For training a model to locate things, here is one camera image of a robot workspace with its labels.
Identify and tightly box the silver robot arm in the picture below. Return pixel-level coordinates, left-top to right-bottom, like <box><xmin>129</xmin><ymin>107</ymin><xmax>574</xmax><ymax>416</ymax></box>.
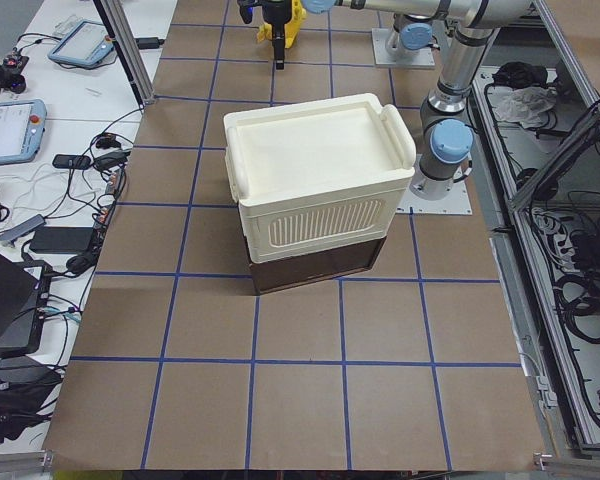
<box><xmin>388</xmin><ymin>13</ymin><xmax>434</xmax><ymax>55</ymax></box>
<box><xmin>301</xmin><ymin>1</ymin><xmax>529</xmax><ymax>201</ymax></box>

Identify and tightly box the blue teach pendant far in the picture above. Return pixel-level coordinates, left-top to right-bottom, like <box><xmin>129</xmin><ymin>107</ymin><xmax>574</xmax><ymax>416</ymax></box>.
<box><xmin>47</xmin><ymin>20</ymin><xmax>114</xmax><ymax>70</ymax></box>

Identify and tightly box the black power brick far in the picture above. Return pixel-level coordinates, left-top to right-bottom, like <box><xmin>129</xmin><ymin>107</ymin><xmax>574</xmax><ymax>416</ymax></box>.
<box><xmin>135</xmin><ymin>37</ymin><xmax>164</xmax><ymax>50</ymax></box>

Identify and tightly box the aluminium frame post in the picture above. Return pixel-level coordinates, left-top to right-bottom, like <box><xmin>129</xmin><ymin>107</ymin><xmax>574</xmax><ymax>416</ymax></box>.
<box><xmin>93</xmin><ymin>0</ymin><xmax>155</xmax><ymax>108</ymax></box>

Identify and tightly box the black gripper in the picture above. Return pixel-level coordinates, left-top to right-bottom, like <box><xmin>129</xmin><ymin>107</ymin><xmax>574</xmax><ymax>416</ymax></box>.
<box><xmin>263</xmin><ymin>0</ymin><xmax>292</xmax><ymax>70</ymax></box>

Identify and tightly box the yellow plush toy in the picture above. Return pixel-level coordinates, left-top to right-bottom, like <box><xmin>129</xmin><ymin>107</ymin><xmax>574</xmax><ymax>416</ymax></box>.
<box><xmin>256</xmin><ymin>0</ymin><xmax>307</xmax><ymax>49</ymax></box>

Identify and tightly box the white crumpled cloth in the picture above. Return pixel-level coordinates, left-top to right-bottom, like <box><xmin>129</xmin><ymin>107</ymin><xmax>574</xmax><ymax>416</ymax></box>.
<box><xmin>494</xmin><ymin>86</ymin><xmax>556</xmax><ymax>128</ymax></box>

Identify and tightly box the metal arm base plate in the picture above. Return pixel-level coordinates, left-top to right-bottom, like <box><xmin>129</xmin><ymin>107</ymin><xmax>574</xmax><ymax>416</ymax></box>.
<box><xmin>396</xmin><ymin>182</ymin><xmax>473</xmax><ymax>215</ymax></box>

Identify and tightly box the cream plastic storage box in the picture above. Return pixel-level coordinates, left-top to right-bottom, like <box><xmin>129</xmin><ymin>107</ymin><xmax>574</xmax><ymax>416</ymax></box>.
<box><xmin>223</xmin><ymin>93</ymin><xmax>416</xmax><ymax>263</ymax></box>

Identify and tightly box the blue teach pendant near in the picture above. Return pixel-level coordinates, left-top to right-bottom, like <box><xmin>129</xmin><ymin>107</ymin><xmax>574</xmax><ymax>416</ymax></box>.
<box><xmin>0</xmin><ymin>99</ymin><xmax>47</xmax><ymax>165</ymax></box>

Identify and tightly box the black power adapter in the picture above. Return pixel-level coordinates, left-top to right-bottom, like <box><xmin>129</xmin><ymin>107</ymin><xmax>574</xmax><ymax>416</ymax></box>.
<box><xmin>29</xmin><ymin>226</ymin><xmax>93</xmax><ymax>254</ymax></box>

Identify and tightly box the grey usb hub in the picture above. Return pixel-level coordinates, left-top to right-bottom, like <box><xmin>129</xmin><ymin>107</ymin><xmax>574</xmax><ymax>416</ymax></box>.
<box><xmin>0</xmin><ymin>214</ymin><xmax>46</xmax><ymax>245</ymax></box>

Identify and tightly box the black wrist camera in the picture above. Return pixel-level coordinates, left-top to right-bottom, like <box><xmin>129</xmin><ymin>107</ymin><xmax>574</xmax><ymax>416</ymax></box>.
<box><xmin>237</xmin><ymin>0</ymin><xmax>258</xmax><ymax>24</ymax></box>

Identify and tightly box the blue teach pendant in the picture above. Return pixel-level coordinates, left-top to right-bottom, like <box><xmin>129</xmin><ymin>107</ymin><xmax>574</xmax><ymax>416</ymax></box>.
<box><xmin>47</xmin><ymin>20</ymin><xmax>114</xmax><ymax>70</ymax></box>
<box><xmin>0</xmin><ymin>99</ymin><xmax>47</xmax><ymax>165</ymax></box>

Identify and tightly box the black laptop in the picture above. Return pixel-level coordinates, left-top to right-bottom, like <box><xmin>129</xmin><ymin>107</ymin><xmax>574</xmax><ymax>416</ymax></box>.
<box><xmin>0</xmin><ymin>254</ymin><xmax>51</xmax><ymax>358</ymax></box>

